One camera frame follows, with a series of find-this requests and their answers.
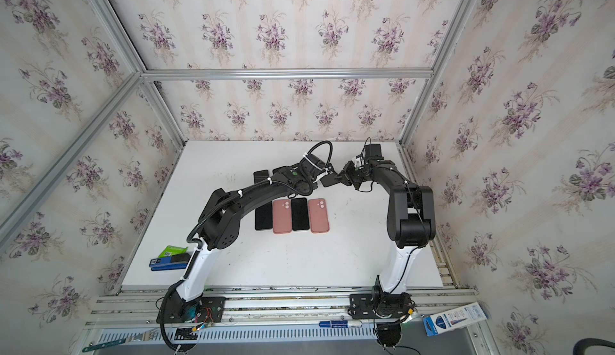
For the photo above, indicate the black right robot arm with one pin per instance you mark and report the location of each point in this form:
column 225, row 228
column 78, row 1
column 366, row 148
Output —
column 410, row 215

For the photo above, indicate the blue white box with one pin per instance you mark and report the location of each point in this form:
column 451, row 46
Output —
column 458, row 318

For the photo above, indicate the green card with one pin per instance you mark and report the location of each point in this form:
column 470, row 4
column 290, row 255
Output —
column 172, row 250

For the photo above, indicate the black phone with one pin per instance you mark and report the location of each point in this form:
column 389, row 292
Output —
column 260, row 176
column 264, row 217

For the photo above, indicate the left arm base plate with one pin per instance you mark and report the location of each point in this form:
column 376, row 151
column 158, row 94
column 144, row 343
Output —
column 200, row 310

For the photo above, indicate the blue marker pen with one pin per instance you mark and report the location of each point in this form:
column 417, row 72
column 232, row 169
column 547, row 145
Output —
column 340, row 324

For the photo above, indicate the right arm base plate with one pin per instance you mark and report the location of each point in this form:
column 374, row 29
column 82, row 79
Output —
column 365, row 306

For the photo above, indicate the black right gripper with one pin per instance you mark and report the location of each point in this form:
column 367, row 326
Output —
column 343, row 175

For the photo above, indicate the blue stapler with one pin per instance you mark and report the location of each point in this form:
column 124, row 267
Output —
column 175, row 262

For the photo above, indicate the green ruler strip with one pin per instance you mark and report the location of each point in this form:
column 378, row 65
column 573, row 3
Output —
column 144, row 337

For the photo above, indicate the black phone case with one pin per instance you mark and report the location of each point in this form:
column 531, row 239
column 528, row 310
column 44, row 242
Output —
column 330, row 180
column 281, row 169

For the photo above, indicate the pink phone case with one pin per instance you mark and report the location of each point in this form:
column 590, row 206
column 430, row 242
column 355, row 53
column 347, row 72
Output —
column 282, row 217
column 318, row 216

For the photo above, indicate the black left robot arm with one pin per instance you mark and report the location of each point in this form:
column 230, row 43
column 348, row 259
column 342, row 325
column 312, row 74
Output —
column 219, row 225

